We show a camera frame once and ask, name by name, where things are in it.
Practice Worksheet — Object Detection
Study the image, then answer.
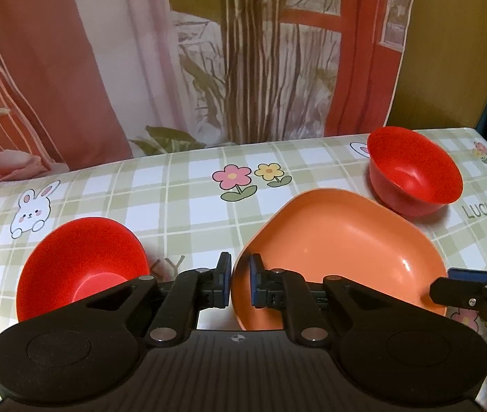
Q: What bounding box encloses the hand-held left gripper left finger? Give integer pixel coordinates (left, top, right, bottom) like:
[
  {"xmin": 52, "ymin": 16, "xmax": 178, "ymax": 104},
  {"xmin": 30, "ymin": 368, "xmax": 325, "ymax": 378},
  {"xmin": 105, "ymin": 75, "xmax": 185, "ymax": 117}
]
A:
[{"xmin": 84, "ymin": 252, "xmax": 232, "ymax": 347}]

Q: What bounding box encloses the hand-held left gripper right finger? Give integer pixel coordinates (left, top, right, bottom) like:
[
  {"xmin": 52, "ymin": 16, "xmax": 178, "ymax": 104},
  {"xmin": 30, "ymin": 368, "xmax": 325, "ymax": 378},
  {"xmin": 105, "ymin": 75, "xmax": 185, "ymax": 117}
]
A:
[{"xmin": 250, "ymin": 253, "xmax": 395, "ymax": 348}]

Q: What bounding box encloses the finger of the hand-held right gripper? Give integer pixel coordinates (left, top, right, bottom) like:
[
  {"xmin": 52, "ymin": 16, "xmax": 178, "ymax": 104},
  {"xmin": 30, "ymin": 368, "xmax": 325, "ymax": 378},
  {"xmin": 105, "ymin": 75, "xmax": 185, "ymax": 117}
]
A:
[
  {"xmin": 429, "ymin": 277, "xmax": 487, "ymax": 345},
  {"xmin": 446, "ymin": 266, "xmax": 487, "ymax": 291}
]

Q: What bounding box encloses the orange plate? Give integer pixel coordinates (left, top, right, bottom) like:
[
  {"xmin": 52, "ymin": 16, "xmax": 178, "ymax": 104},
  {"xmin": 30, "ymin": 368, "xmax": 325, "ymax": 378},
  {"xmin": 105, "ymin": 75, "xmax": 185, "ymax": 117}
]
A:
[{"xmin": 231, "ymin": 188, "xmax": 447, "ymax": 332}]

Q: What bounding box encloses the red bowl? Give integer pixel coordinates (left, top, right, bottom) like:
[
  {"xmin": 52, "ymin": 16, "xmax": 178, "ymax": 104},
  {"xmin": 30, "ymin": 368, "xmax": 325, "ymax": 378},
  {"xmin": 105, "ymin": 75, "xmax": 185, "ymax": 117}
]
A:
[
  {"xmin": 15, "ymin": 217, "xmax": 150, "ymax": 322},
  {"xmin": 367, "ymin": 126, "xmax": 463, "ymax": 218}
]

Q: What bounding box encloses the checked tablecloth with cartoon prints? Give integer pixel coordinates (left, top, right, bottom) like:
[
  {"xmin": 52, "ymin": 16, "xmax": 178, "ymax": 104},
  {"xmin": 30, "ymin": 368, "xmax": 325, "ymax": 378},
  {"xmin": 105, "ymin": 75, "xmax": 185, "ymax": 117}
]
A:
[{"xmin": 0, "ymin": 127, "xmax": 487, "ymax": 412}]

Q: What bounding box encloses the printed backdrop cloth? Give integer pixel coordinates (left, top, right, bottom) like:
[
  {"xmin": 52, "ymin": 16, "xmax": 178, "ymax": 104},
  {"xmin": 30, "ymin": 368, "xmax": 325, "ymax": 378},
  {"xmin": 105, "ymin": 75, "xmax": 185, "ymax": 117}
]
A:
[{"xmin": 0, "ymin": 0, "xmax": 420, "ymax": 200}]

